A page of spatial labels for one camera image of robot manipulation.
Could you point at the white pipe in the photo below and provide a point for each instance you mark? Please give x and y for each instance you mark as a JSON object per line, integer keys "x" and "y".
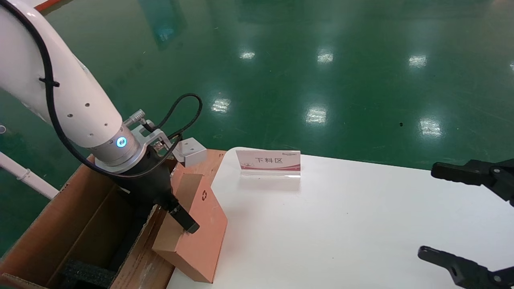
{"x": 24, "y": 174}

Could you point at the silver camera mount bracket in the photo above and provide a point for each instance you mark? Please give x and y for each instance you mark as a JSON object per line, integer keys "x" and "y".
{"x": 150, "y": 136}

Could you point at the small cardboard box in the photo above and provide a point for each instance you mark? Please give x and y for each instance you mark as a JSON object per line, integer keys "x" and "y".
{"x": 200, "y": 249}

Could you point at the large cardboard box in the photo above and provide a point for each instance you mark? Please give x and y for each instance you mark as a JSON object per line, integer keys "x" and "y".
{"x": 36, "y": 249}

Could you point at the acrylic sign with red stripe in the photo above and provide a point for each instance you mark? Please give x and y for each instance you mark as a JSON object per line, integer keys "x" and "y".
{"x": 269, "y": 162}

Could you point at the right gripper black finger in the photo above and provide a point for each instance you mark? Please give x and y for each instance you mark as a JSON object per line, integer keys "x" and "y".
{"x": 466, "y": 271}
{"x": 468, "y": 172}

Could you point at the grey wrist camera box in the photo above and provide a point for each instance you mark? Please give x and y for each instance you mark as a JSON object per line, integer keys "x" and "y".
{"x": 190, "y": 151}

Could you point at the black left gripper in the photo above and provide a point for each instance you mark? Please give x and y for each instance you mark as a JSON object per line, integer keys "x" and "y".
{"x": 148, "y": 184}

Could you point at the black foam padding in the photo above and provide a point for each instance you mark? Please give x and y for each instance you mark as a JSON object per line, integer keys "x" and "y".
{"x": 86, "y": 275}

